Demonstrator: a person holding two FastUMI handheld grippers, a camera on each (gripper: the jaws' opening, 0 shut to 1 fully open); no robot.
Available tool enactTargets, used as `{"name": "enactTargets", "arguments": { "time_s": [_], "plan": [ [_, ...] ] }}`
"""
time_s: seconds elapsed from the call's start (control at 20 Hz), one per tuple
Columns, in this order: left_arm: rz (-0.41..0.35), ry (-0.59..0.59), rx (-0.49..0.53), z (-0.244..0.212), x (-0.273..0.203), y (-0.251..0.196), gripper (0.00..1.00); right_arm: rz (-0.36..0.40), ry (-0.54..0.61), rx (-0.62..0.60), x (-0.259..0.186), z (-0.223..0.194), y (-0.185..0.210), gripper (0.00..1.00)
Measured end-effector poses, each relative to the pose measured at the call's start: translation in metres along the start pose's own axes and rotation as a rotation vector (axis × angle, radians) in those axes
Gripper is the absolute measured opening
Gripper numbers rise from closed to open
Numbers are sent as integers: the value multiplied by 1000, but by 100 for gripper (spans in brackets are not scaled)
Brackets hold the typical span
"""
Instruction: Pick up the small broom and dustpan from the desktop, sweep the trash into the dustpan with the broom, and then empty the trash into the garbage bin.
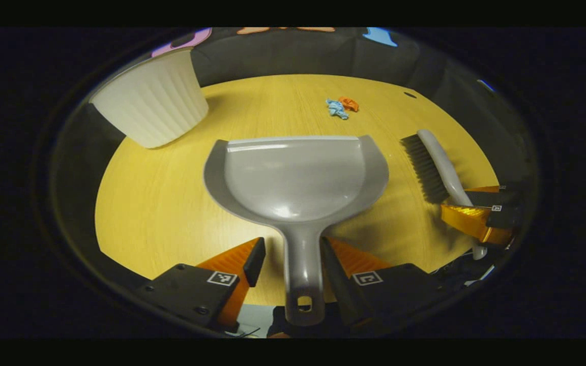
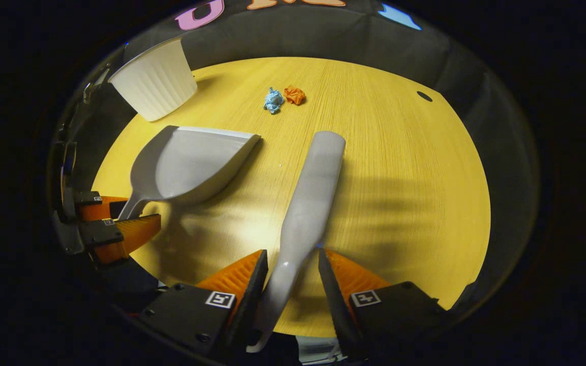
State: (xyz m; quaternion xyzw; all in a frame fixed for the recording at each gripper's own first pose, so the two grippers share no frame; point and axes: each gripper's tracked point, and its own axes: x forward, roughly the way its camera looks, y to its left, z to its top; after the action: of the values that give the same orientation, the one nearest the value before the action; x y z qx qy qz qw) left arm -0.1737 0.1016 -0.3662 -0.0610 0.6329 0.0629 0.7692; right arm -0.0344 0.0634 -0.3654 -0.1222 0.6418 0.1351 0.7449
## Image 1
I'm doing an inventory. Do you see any white ribbed garbage bin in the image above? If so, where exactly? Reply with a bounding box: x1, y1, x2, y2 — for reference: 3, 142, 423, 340
89, 47, 210, 149

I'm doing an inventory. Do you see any grey plastic dustpan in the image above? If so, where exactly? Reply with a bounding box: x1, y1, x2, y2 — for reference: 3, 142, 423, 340
203, 134, 390, 327

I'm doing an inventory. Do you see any small grey broom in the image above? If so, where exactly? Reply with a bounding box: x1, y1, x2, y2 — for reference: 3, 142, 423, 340
400, 129, 489, 260

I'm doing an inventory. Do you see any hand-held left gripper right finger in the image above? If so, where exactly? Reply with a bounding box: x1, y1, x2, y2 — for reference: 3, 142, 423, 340
319, 236, 446, 333

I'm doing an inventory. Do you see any blue paper trash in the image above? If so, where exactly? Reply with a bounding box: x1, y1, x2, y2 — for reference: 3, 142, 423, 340
326, 98, 349, 120

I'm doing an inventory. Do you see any wooden desktop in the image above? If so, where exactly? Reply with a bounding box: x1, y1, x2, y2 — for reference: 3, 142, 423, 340
94, 74, 501, 308

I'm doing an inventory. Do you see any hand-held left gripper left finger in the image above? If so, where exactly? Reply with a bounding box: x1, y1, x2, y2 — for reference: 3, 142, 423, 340
137, 236, 267, 333

